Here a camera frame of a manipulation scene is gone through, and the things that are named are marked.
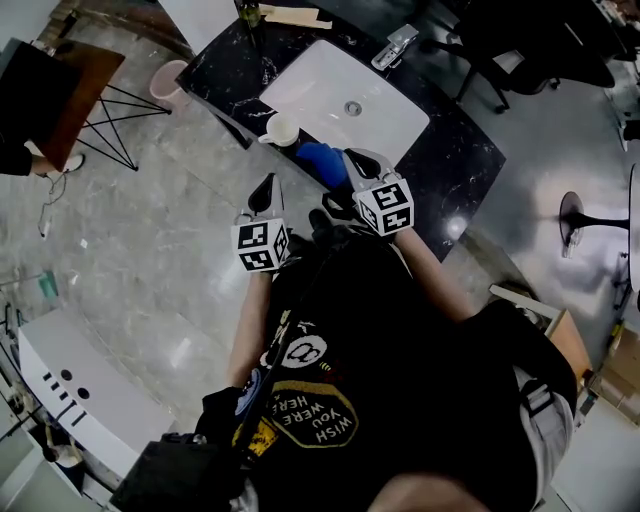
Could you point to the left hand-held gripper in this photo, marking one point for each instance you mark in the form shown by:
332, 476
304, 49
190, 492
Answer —
257, 245

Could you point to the black round bin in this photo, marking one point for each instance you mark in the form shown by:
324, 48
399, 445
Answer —
337, 206

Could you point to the black flat case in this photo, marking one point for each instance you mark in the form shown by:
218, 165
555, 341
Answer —
175, 475

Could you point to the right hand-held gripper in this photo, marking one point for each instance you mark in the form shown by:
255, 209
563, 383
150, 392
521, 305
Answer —
387, 210

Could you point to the white cup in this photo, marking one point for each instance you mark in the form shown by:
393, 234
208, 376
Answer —
282, 130

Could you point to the cardboard box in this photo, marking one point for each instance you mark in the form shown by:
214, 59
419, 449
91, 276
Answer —
620, 370

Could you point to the blue cloth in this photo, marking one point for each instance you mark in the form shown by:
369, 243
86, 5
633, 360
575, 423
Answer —
322, 162

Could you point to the green dustpan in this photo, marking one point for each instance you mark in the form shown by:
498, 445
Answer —
47, 283

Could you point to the white console with black holes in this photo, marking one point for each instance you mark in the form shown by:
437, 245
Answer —
95, 395

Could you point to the person's black printed t-shirt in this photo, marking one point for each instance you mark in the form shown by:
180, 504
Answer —
400, 375

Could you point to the pink bucket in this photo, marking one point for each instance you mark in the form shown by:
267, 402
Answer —
167, 85

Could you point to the chrome faucet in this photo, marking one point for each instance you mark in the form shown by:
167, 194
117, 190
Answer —
395, 47

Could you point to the white sink basin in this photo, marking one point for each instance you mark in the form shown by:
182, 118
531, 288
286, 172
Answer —
345, 85

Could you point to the person's black shoe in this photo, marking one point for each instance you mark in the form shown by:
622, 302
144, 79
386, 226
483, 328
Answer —
300, 246
327, 227

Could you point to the black box appliance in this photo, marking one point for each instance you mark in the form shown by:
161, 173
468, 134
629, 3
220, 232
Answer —
35, 95

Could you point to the clear plastic bottle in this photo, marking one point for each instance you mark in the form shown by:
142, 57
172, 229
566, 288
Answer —
572, 244

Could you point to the round table with black pedestal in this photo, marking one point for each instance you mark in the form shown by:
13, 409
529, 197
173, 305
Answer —
572, 215

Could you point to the person's left forearm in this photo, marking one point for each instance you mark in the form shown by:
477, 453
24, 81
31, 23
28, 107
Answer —
250, 330

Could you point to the black office chair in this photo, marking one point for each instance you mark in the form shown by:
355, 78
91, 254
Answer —
500, 40
590, 65

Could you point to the person's right forearm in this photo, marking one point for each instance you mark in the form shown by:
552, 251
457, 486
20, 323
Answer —
430, 275

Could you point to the black marble table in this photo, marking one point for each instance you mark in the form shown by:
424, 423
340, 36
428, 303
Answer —
450, 165

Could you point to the beige wooden board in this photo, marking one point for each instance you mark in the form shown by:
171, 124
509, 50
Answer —
295, 17

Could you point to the person's chin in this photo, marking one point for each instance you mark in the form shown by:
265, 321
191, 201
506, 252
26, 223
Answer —
430, 497

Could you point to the dark soap bottle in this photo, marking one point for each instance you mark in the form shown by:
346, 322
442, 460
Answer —
248, 12

